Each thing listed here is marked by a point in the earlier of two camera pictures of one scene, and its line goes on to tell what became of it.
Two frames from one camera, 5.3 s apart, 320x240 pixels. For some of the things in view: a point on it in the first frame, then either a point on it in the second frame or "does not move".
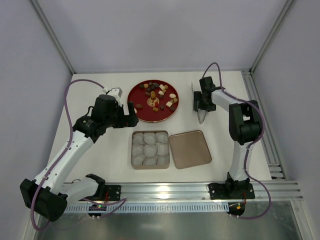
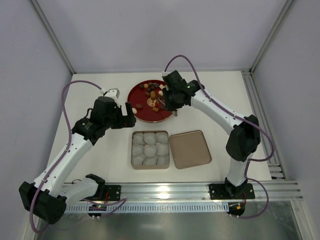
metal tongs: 201,114 to 175,113
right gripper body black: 203,107 to 167,97
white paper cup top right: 162,137 does not move
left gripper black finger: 131,110 does not move
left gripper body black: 125,120 does not move
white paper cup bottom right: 163,160 does not move
